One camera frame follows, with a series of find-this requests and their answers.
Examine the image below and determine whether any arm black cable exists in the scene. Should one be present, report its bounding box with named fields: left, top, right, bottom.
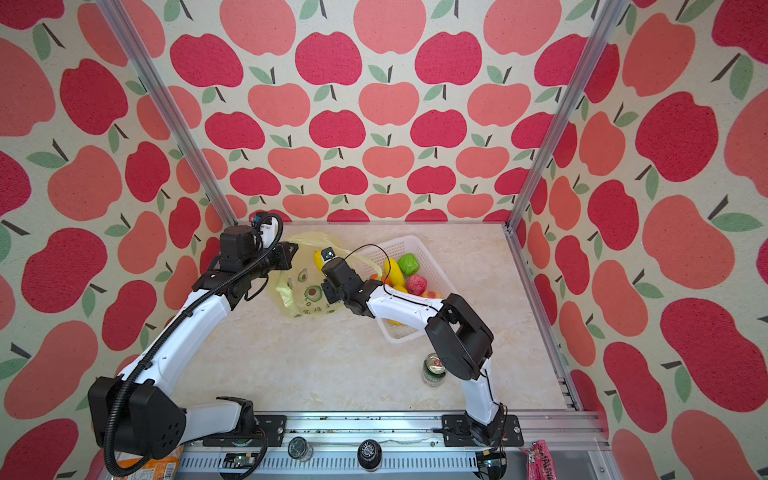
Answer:
left=341, top=242, right=499, bottom=421
left=103, top=212, right=285, bottom=478

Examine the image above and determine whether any yellow plastic bag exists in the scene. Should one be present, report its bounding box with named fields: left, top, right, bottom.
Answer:
left=270, top=231, right=351, bottom=318

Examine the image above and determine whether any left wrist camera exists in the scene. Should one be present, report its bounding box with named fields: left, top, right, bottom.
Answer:
left=250, top=211, right=283, bottom=249

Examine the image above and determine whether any left aluminium corner post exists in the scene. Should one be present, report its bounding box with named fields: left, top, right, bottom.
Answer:
left=97, top=0, right=238, bottom=227

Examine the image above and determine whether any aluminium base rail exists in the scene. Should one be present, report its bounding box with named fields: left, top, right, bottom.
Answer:
left=165, top=410, right=622, bottom=479

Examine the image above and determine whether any orange snack packet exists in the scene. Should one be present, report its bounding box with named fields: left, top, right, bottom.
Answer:
left=113, top=445, right=184, bottom=480

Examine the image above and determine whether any green drink can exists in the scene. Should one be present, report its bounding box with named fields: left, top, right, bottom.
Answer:
left=421, top=353, right=447, bottom=387

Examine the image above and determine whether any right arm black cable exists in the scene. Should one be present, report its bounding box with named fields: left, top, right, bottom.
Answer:
left=341, top=242, right=499, bottom=421

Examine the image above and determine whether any green toy fruit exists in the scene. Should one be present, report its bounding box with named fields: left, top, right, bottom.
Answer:
left=397, top=253, right=420, bottom=277

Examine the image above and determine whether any pink snack packet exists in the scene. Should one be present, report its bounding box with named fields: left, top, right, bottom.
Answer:
left=521, top=440, right=558, bottom=480

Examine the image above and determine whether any white plastic basket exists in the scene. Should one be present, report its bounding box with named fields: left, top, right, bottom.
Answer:
left=353, top=235, right=466, bottom=345

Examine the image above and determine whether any black round knob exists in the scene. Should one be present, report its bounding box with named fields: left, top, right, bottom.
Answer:
left=356, top=439, right=383, bottom=472

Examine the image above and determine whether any yellow elongated toy fruit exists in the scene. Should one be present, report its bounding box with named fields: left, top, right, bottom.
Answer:
left=383, top=258, right=406, bottom=287

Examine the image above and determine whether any right aluminium corner post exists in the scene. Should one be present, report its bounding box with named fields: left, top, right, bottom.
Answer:
left=504, top=0, right=630, bottom=237

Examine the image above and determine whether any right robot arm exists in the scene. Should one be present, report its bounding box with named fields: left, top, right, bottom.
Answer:
left=322, top=257, right=505, bottom=447

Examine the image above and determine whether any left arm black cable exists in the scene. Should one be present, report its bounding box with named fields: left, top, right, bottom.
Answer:
left=103, top=212, right=285, bottom=478

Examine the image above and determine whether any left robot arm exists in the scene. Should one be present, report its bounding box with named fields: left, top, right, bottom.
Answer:
left=88, top=213, right=298, bottom=470

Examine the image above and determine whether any pink toy fruit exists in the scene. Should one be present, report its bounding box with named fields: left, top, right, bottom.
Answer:
left=406, top=274, right=428, bottom=296

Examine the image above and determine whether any yellow banana toy fruit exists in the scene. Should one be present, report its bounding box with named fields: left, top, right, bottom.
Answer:
left=313, top=250, right=325, bottom=271

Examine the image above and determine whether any small grey knob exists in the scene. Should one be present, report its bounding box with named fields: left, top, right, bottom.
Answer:
left=287, top=436, right=314, bottom=463

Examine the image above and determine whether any aluminium corner post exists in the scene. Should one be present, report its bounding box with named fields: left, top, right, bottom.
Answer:
left=504, top=0, right=630, bottom=237
left=97, top=0, right=238, bottom=227

